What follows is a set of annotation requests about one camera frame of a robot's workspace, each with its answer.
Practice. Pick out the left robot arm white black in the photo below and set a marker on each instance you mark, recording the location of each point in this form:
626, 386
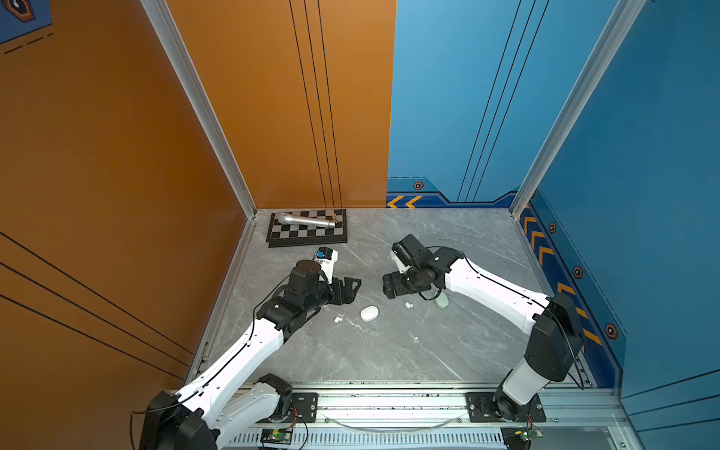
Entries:
207, 413

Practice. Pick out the left aluminium corner post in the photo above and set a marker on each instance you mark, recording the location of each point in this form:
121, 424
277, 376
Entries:
165, 27

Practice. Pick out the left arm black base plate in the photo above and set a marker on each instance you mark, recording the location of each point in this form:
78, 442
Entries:
291, 407

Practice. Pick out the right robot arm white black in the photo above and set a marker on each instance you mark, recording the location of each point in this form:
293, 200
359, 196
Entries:
552, 323

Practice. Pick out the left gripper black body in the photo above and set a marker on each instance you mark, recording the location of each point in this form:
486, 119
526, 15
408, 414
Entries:
337, 295

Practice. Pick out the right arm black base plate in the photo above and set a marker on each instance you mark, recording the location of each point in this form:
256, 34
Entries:
487, 407

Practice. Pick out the right aluminium corner post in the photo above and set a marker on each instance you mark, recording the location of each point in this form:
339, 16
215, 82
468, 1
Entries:
621, 20

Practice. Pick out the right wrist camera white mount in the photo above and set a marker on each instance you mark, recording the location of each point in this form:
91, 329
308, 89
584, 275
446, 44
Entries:
401, 266

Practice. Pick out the left green circuit board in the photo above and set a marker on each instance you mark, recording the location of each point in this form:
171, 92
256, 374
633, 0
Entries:
276, 438

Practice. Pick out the white earbud charging case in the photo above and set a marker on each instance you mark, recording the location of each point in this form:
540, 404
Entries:
369, 314

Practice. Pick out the right green circuit board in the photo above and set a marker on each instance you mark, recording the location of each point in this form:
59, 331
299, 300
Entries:
520, 438

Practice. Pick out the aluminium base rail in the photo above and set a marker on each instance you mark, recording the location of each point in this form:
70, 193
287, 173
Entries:
434, 416

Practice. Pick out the aluminium corner post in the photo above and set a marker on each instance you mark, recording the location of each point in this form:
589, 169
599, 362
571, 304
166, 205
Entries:
621, 20
165, 27

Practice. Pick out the mint green earbud charging case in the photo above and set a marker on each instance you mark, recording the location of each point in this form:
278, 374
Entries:
442, 301

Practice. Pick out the black white chessboard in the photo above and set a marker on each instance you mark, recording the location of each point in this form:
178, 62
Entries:
284, 236

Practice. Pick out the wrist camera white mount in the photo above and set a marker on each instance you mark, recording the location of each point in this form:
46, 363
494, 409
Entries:
327, 258
401, 266

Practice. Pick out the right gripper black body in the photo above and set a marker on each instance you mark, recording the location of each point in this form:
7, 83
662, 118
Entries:
403, 283

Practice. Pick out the silver microphone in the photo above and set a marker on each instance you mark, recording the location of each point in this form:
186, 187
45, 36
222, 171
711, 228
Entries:
290, 219

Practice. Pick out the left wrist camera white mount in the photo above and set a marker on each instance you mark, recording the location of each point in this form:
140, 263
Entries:
327, 258

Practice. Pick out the green circuit board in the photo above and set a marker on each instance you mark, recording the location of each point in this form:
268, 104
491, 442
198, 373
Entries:
276, 438
520, 438

